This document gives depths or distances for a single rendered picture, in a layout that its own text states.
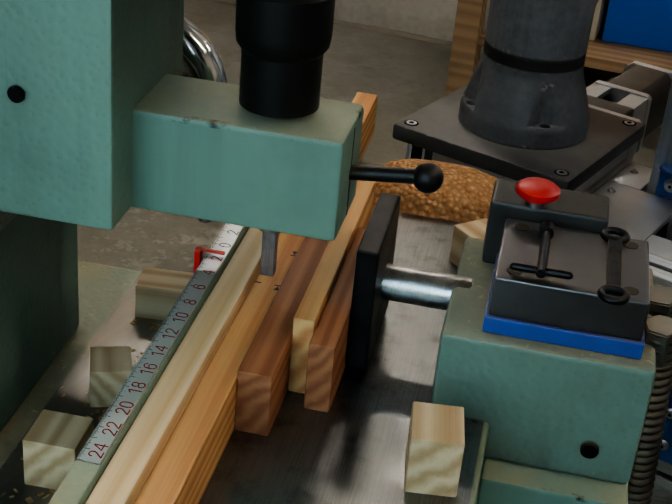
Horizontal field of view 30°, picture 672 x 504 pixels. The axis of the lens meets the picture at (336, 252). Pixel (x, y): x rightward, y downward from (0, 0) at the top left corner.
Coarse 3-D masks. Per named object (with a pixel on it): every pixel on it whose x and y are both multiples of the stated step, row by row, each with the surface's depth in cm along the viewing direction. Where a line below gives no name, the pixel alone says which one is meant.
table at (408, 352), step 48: (432, 240) 102; (384, 336) 89; (432, 336) 90; (384, 384) 84; (432, 384) 84; (240, 432) 78; (288, 432) 78; (336, 432) 79; (384, 432) 79; (480, 432) 80; (240, 480) 74; (288, 480) 74; (336, 480) 75; (384, 480) 75; (480, 480) 81; (528, 480) 81; (576, 480) 81
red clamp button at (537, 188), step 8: (520, 184) 84; (528, 184) 84; (536, 184) 84; (544, 184) 84; (552, 184) 84; (520, 192) 84; (528, 192) 83; (536, 192) 83; (544, 192) 83; (552, 192) 83; (528, 200) 84; (536, 200) 83; (544, 200) 83; (552, 200) 83
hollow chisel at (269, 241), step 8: (264, 240) 84; (272, 240) 84; (264, 248) 84; (272, 248) 84; (264, 256) 85; (272, 256) 84; (264, 264) 85; (272, 264) 85; (264, 272) 85; (272, 272) 85
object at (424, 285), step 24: (384, 216) 85; (384, 240) 82; (360, 264) 81; (384, 264) 84; (360, 288) 81; (384, 288) 85; (408, 288) 84; (432, 288) 84; (360, 312) 82; (384, 312) 90; (360, 336) 83; (360, 360) 84
